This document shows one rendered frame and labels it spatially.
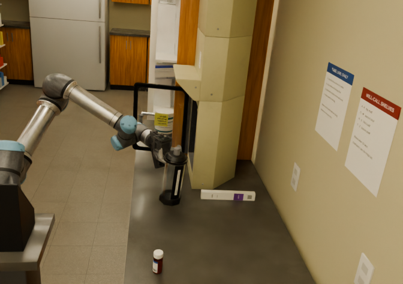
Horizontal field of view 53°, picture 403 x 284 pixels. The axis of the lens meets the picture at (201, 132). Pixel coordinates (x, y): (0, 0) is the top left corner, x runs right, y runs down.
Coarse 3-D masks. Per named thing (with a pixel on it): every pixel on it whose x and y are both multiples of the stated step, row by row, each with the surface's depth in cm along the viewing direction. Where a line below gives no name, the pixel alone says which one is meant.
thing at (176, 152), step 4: (176, 148) 175; (180, 148) 175; (172, 152) 177; (176, 152) 174; (180, 152) 179; (168, 156) 174; (172, 156) 174; (176, 156) 174; (180, 156) 175; (184, 156) 176; (172, 160) 173; (176, 160) 173; (180, 160) 173; (184, 160) 175
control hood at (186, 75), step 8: (176, 64) 212; (176, 72) 196; (184, 72) 197; (192, 72) 199; (176, 80) 184; (184, 80) 184; (192, 80) 184; (200, 80) 185; (184, 88) 185; (192, 88) 186; (192, 96) 187
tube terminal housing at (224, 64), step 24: (216, 48) 180; (240, 48) 189; (216, 72) 184; (240, 72) 195; (216, 96) 189; (240, 96) 202; (216, 120) 193; (240, 120) 209; (216, 144) 198; (216, 168) 204
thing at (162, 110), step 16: (144, 96) 221; (160, 96) 220; (176, 96) 220; (144, 112) 224; (160, 112) 223; (176, 112) 223; (160, 128) 227; (176, 128) 226; (144, 144) 231; (176, 144) 230
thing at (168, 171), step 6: (186, 156) 179; (174, 162) 172; (180, 162) 173; (168, 168) 175; (174, 168) 174; (168, 174) 176; (168, 180) 177; (162, 186) 181; (168, 186) 178; (162, 192) 182; (168, 192) 179; (180, 192) 182; (168, 198) 180
